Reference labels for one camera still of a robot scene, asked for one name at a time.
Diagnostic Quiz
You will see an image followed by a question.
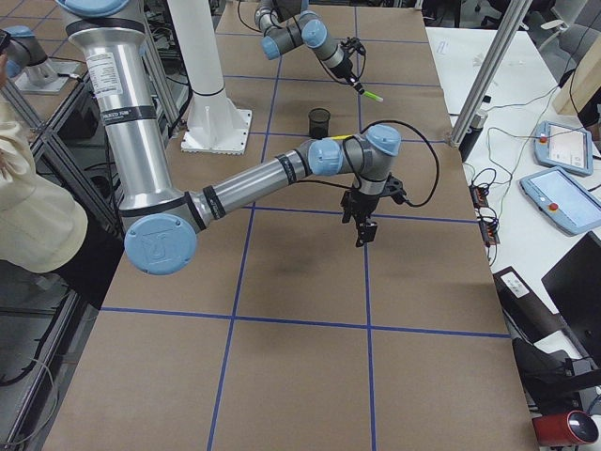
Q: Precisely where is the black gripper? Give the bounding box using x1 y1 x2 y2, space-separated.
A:
335 61 365 95
340 189 379 247

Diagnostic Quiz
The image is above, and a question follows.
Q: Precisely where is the green highlighter pen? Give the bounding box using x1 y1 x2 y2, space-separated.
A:
362 90 383 102

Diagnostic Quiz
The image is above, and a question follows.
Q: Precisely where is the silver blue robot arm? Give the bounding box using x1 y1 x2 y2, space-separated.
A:
254 1 367 95
55 1 408 275

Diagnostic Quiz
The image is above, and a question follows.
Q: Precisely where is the black mesh pen cup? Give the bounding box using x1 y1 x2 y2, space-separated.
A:
308 107 331 139

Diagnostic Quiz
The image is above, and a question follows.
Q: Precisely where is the lower teach pendant tablet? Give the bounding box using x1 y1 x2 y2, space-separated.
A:
519 166 600 236

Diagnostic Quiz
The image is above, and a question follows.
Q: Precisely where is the teach pendant tablet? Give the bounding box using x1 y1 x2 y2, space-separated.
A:
534 121 593 177
519 166 600 236

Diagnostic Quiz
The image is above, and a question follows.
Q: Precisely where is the black monitor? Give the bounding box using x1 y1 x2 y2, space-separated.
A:
542 232 600 365

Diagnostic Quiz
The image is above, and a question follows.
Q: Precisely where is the upper teach pendant tablet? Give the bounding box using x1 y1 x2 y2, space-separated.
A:
534 121 593 177

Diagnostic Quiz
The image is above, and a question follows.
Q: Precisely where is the red cylindrical speaker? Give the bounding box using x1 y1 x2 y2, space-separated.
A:
532 411 600 447

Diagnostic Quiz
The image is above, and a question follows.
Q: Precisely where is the person in cream jacket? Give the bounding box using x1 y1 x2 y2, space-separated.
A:
0 51 88 273

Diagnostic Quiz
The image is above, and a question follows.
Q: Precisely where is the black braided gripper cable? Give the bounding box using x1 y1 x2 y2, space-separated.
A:
300 119 441 208

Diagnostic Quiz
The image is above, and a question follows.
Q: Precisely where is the aluminium frame post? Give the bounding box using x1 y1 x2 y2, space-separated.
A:
449 0 532 148

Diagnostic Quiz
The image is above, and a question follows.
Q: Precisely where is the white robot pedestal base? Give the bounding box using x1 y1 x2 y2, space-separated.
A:
168 0 252 155

